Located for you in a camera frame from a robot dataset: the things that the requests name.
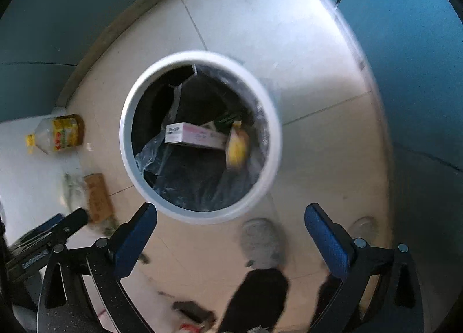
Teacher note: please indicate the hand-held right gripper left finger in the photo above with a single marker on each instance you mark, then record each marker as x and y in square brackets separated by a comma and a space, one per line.
[134, 237]

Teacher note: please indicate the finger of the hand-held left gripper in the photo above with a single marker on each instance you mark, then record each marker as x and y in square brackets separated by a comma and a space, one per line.
[70, 222]
[45, 226]

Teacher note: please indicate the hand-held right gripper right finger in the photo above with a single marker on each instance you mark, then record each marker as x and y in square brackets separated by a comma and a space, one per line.
[327, 242]

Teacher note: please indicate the white round trash can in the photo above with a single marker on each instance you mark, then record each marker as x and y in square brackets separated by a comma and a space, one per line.
[127, 145]

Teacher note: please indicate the yellow snack packet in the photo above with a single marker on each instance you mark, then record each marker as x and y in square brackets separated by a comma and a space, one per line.
[237, 145]

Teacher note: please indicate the crumpled clear wrapper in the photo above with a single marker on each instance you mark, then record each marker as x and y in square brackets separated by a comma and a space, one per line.
[72, 188]

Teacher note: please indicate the brown cardboard box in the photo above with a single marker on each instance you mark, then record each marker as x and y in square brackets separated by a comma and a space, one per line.
[97, 197]

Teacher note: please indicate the person's left grey shoe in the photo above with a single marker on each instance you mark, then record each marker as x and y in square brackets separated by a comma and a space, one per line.
[262, 242]

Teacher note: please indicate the black bin liner bag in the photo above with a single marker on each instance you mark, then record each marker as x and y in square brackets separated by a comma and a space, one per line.
[202, 181]

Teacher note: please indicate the oil bottle with yellow label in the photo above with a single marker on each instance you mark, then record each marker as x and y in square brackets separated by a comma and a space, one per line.
[59, 134]

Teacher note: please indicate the person's left leg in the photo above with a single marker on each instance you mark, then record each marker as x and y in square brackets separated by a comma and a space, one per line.
[256, 300]

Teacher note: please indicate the dark flat wrapper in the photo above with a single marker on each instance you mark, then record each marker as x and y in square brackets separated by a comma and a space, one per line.
[193, 312]

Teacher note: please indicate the red and white wrapper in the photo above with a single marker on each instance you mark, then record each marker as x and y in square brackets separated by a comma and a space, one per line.
[188, 328]

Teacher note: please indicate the white cardboard box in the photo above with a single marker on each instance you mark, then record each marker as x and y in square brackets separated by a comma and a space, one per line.
[193, 135]

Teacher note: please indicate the green packet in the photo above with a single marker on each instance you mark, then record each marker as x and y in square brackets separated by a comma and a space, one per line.
[225, 118]

